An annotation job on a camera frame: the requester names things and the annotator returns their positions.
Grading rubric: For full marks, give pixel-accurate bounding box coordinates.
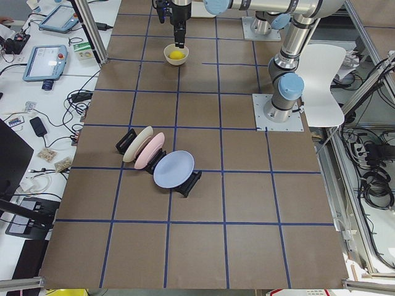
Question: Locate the blue teach pendant far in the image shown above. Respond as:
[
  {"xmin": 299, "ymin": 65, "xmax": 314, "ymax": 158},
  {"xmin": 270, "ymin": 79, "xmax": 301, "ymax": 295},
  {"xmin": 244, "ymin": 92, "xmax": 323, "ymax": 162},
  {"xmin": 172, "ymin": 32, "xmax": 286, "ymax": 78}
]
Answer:
[{"xmin": 39, "ymin": 5, "xmax": 79, "ymax": 33}]

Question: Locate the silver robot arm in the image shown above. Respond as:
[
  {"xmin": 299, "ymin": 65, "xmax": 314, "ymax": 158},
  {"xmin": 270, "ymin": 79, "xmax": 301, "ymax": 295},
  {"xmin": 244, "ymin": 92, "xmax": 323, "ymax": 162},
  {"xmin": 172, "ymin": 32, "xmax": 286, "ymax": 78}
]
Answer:
[
  {"xmin": 250, "ymin": 11, "xmax": 291, "ymax": 35},
  {"xmin": 203, "ymin": 1, "xmax": 344, "ymax": 113}
]

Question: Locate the blue teach pendant near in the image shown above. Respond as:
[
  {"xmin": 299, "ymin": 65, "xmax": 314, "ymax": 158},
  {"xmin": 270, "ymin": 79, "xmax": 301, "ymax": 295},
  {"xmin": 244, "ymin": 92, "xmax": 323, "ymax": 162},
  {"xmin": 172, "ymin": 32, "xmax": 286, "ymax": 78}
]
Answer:
[{"xmin": 23, "ymin": 44, "xmax": 68, "ymax": 82}]

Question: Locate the cream plate in rack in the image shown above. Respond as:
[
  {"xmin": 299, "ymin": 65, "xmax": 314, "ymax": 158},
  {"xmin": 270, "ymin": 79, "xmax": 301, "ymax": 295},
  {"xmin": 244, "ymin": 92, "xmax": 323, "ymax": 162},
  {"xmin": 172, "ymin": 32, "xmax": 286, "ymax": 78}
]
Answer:
[{"xmin": 123, "ymin": 126, "xmax": 154, "ymax": 163}]

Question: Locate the aluminium frame post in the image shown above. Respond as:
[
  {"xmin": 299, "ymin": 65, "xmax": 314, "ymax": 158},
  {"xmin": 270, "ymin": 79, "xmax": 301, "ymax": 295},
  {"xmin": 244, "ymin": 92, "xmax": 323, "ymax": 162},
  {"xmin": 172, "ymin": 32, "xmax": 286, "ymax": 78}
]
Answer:
[{"xmin": 70, "ymin": 0, "xmax": 108, "ymax": 65}]

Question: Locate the black dish rack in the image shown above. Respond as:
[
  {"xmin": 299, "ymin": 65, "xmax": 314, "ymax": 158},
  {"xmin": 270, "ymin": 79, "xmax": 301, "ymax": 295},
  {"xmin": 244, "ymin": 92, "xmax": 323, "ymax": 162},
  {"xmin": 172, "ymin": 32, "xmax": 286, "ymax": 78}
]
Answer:
[{"xmin": 115, "ymin": 129, "xmax": 202, "ymax": 198}]

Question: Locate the white plastic chair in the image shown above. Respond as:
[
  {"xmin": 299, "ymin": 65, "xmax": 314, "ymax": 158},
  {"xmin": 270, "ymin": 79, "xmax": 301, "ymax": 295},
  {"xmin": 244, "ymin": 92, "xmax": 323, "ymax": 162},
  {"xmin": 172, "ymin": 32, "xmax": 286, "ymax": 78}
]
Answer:
[{"xmin": 296, "ymin": 44, "xmax": 346, "ymax": 128}]

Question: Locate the green white carton box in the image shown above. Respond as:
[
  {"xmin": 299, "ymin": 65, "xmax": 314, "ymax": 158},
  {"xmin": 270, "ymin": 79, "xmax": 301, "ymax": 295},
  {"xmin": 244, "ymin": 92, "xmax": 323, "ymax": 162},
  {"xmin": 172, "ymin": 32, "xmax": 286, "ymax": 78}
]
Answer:
[{"xmin": 73, "ymin": 42, "xmax": 94, "ymax": 60}]

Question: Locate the pink plate in rack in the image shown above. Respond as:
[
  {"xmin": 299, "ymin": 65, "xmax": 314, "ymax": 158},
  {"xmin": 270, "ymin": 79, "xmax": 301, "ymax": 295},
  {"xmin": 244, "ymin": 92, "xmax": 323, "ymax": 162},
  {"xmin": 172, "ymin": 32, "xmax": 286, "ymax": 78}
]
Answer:
[{"xmin": 134, "ymin": 132, "xmax": 165, "ymax": 170}]

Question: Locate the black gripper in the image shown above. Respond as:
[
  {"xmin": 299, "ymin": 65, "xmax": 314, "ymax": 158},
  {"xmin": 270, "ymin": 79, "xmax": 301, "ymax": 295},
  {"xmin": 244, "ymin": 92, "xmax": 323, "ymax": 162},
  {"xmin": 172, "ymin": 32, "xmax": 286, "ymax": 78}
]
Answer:
[{"xmin": 170, "ymin": 0, "xmax": 192, "ymax": 49}]

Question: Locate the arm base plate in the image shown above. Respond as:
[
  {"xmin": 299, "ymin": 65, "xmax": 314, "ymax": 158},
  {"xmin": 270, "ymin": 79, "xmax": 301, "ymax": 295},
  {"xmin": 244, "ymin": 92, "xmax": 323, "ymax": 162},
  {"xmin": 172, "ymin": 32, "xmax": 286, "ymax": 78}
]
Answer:
[
  {"xmin": 241, "ymin": 17, "xmax": 281, "ymax": 42},
  {"xmin": 252, "ymin": 94, "xmax": 304, "ymax": 132}
]

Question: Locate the light blue plate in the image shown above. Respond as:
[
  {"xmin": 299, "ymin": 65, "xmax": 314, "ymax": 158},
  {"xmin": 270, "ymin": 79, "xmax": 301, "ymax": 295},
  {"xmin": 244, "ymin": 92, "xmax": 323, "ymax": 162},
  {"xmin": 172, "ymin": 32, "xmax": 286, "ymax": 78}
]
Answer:
[{"xmin": 154, "ymin": 150, "xmax": 194, "ymax": 189}]

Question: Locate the blue teach pendant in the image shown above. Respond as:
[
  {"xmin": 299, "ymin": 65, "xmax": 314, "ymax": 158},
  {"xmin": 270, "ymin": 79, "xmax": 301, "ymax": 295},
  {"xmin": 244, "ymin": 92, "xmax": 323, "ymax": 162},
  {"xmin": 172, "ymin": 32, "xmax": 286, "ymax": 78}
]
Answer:
[
  {"xmin": 23, "ymin": 44, "xmax": 68, "ymax": 82},
  {"xmin": 39, "ymin": 5, "xmax": 79, "ymax": 33}
]

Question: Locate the cream ceramic bowl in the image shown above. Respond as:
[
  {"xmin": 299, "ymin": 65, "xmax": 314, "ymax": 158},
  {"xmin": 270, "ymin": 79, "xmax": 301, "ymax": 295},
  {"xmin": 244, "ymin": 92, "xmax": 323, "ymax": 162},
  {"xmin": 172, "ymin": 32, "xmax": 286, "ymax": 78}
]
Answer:
[{"xmin": 163, "ymin": 44, "xmax": 189, "ymax": 66}]

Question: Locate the yellow lemon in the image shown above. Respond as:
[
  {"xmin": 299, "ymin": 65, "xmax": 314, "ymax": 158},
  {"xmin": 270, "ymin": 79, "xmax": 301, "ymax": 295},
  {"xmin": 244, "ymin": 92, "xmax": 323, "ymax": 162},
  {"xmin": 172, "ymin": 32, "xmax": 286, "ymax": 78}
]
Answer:
[{"xmin": 168, "ymin": 51, "xmax": 185, "ymax": 60}]

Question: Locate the black power adapter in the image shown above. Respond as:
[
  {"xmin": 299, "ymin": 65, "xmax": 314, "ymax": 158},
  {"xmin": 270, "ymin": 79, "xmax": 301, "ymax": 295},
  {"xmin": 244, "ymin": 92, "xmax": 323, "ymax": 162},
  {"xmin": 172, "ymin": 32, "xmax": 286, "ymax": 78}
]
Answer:
[{"xmin": 95, "ymin": 22, "xmax": 113, "ymax": 31}]

